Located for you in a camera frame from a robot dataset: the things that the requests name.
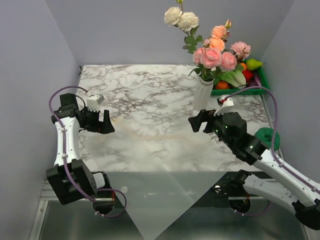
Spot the white wrapping paper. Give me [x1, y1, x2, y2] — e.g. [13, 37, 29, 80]
[83, 117, 223, 240]

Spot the purple toy eggplant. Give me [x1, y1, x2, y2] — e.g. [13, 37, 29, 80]
[247, 74, 262, 87]

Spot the cream ribbon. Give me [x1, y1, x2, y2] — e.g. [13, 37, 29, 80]
[112, 118, 212, 148]

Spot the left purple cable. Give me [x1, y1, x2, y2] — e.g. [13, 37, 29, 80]
[48, 86, 128, 218]

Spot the orange toy fruit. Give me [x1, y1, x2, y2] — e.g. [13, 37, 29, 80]
[239, 62, 247, 71]

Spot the pink rose stem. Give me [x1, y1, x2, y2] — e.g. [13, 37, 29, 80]
[230, 41, 251, 63]

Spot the green plastic tray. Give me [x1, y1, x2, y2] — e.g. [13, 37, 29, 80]
[211, 61, 270, 96]

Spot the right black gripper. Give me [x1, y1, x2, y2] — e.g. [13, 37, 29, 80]
[188, 106, 234, 148]

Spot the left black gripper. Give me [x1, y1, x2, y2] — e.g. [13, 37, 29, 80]
[80, 106, 115, 134]

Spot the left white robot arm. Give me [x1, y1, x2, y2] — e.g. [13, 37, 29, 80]
[46, 93, 115, 205]

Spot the green toy cabbage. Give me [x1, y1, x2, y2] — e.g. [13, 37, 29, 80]
[221, 70, 247, 89]

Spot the red toy pepper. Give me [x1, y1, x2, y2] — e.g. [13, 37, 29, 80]
[242, 70, 254, 83]

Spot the pink bud flower stem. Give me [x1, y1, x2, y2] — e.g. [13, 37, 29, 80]
[209, 19, 233, 52]

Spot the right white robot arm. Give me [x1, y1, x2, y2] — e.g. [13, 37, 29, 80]
[188, 109, 320, 231]

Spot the green toy pear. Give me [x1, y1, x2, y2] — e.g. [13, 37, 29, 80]
[246, 58, 265, 71]

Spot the green tape roll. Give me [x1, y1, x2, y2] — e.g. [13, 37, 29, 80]
[254, 127, 281, 151]

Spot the pink flower bouquet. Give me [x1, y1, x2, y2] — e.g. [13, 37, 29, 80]
[191, 37, 238, 82]

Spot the green leafy stem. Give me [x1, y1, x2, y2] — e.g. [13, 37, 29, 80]
[163, 0, 203, 54]

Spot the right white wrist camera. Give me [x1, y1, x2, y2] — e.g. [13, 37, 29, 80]
[213, 95, 234, 116]

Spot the orange toy pumpkin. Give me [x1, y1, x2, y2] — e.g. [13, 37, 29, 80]
[214, 80, 230, 90]

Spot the white ribbed vase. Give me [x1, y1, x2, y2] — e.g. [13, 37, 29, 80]
[192, 79, 214, 111]

